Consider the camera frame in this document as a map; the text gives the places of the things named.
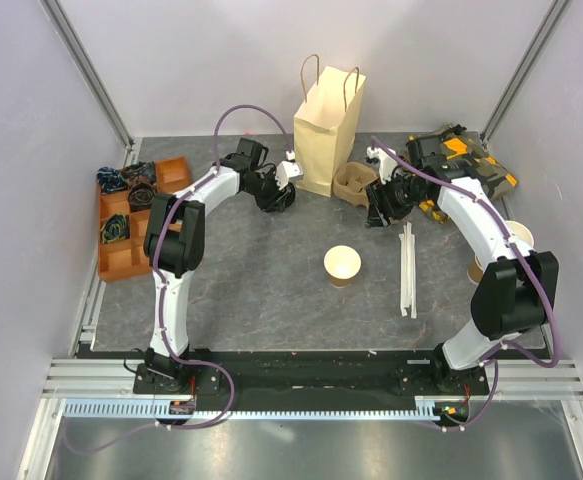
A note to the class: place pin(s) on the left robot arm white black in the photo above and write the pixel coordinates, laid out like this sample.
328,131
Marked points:
175,244

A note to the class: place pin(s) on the beige paper bag with handles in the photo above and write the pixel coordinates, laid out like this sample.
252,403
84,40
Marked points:
325,124

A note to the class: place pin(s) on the dark patterned rolled cloth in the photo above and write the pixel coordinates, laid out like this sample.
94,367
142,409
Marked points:
141,171

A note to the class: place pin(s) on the brown cardboard cup carrier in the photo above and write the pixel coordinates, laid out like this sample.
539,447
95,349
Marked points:
350,182

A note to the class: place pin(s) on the brown patterned rolled cloth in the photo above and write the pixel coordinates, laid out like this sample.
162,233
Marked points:
140,196

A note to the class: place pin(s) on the single brown paper cup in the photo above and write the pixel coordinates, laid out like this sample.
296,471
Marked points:
342,263

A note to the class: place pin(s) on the slotted cable duct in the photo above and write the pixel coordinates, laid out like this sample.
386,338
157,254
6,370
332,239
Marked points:
423,409

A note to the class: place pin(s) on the black cup lid on table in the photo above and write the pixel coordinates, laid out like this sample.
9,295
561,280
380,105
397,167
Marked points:
283,199

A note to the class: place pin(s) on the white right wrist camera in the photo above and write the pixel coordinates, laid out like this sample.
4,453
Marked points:
385,163

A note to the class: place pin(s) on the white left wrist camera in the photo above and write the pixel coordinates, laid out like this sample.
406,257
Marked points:
288,172

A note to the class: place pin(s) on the blue yellow rolled cloth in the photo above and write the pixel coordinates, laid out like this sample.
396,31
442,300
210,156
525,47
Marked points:
115,229

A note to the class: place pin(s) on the camouflage folded cloth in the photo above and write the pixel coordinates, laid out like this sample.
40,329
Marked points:
451,146

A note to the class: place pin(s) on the blue patterned rolled cloth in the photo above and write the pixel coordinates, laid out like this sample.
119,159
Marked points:
110,181

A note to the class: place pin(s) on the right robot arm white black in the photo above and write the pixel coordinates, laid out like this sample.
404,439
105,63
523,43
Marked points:
513,304

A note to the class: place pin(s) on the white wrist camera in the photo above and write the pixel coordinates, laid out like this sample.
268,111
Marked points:
385,163
288,172

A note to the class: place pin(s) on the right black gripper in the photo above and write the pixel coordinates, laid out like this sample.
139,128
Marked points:
378,212

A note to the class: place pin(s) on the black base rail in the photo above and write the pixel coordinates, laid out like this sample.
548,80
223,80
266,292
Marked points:
308,380

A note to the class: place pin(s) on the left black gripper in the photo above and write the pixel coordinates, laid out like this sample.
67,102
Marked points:
274,204

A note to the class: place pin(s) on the orange compartment tray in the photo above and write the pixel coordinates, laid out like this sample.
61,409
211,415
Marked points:
126,259

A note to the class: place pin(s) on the white wrapped straw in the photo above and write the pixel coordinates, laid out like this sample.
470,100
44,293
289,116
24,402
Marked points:
412,270
406,276

